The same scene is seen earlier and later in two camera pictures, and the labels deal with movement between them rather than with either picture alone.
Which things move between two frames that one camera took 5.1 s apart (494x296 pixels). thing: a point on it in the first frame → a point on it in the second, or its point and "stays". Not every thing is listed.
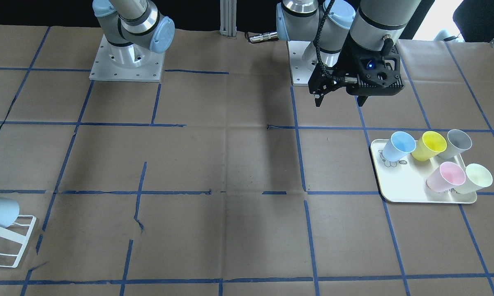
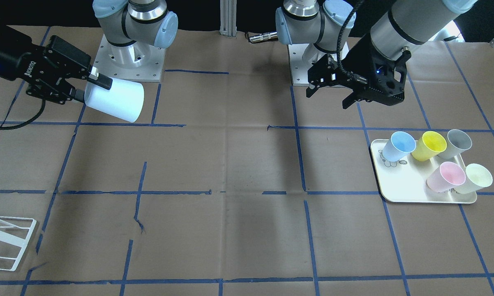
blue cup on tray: x=400 y=144 stays
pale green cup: x=477 y=177 stays
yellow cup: x=430 y=144 stays
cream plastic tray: x=405 y=180 stays
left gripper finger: x=361 y=99 → x=349 y=100
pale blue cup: x=1 y=211 → x=125 y=99
